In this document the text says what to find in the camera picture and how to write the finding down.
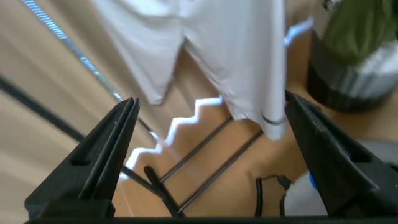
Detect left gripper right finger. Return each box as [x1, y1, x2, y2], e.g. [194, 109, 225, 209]
[284, 90, 398, 217]

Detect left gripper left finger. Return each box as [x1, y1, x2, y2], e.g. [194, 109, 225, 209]
[24, 96, 141, 218]

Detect green garment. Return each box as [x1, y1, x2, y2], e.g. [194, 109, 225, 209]
[322, 0, 398, 67]

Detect pale grey shorts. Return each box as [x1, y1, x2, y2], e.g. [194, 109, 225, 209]
[91, 0, 287, 141]

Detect white laundry basket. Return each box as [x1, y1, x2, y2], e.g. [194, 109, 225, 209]
[307, 0, 398, 113]

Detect black clothes rack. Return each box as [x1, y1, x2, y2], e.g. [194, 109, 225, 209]
[0, 74, 265, 218]

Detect beige curtain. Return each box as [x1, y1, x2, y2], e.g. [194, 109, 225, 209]
[0, 0, 315, 218]

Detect black cable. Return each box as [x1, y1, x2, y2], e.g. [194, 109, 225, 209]
[254, 174, 293, 217]

